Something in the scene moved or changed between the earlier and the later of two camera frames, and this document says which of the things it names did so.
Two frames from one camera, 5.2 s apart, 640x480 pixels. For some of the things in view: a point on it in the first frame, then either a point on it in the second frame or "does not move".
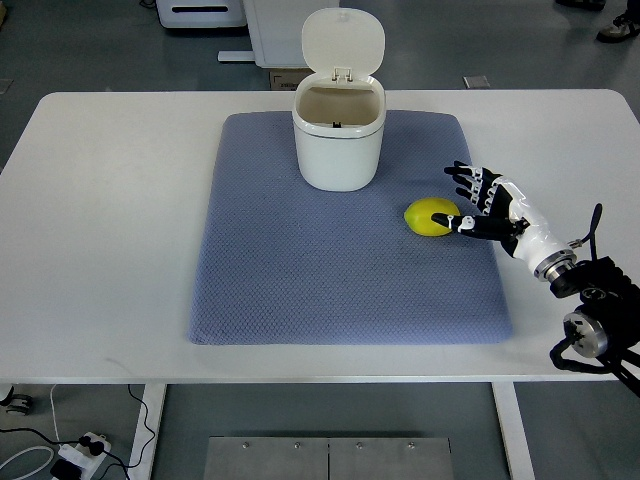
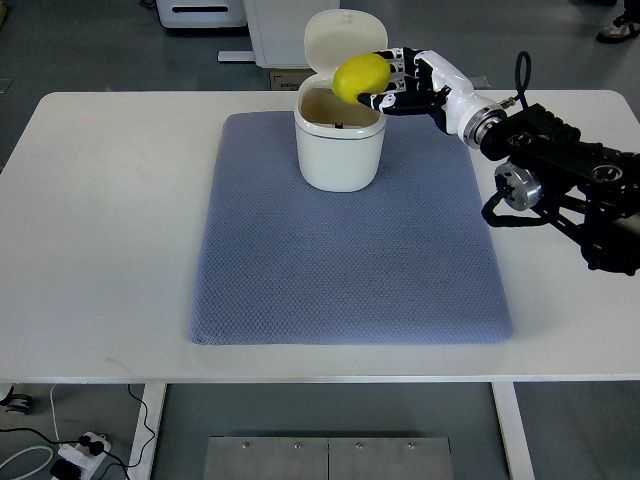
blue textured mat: x=283 y=262 does not move
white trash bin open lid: x=339 y=110 does not move
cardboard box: x=287 y=79 does not move
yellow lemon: x=418 y=215 → x=364 y=73
